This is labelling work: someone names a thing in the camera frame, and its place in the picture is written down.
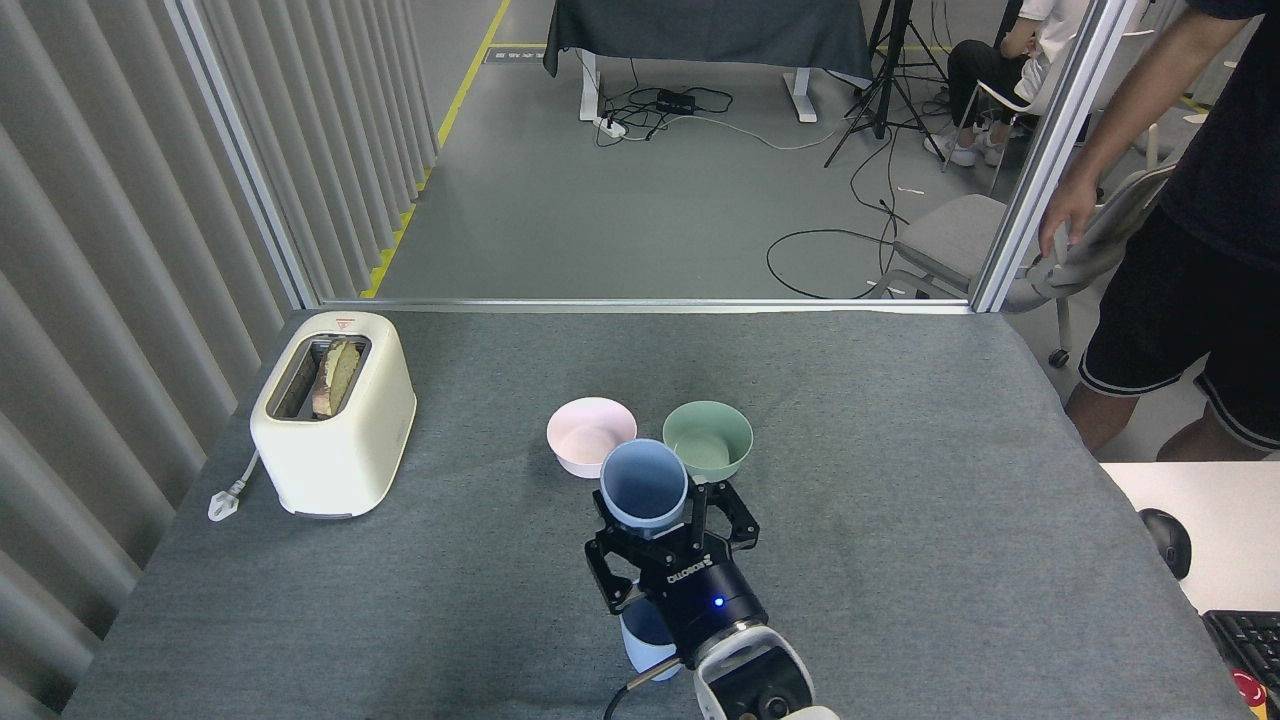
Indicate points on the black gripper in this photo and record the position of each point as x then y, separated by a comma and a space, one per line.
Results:
705, 595

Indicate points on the blue plastic cup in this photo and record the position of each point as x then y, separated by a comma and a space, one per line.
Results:
643, 490
645, 645

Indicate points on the black computer mouse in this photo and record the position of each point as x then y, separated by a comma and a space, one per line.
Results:
1166, 540

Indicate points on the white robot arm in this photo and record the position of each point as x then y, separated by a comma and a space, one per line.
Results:
750, 680

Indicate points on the person's right forearm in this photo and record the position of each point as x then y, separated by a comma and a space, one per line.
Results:
1140, 90

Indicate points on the person's right hand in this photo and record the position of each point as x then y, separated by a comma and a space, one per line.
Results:
1066, 212

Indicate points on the green bowl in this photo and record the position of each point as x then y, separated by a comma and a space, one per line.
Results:
715, 440

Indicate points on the pink bowl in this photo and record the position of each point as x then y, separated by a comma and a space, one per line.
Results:
578, 440

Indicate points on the grey table cloth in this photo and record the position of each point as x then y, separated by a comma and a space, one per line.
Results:
900, 560

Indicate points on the cream white toaster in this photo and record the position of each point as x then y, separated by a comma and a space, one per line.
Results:
340, 460

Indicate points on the toasted bread slice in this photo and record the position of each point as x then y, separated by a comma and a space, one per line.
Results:
338, 375

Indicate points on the white power strip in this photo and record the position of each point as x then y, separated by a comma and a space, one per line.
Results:
611, 127

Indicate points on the grey office chair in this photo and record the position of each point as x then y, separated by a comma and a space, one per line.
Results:
960, 235

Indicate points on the black power adapter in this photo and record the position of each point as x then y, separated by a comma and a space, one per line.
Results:
676, 102

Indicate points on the dark table cloth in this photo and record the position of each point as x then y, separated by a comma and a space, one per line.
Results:
700, 35

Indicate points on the black tripod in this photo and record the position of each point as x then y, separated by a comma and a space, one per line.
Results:
885, 80

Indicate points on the white desk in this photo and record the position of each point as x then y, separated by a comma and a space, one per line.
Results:
1220, 510

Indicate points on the white chair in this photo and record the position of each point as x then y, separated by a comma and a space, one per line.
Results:
1010, 105

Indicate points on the black keyboard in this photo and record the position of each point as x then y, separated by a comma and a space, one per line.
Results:
1250, 640

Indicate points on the red round button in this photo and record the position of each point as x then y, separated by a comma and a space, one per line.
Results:
1250, 692

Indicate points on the seated person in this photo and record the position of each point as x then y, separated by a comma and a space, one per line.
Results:
1020, 50

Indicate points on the standing person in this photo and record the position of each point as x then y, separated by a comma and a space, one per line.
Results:
1200, 250

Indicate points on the silver frame rail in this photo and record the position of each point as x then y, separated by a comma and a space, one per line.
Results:
640, 305

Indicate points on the white table frame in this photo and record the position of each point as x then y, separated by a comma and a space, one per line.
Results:
590, 90

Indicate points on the silver frame post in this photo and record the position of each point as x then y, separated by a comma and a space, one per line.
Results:
1050, 150
245, 160

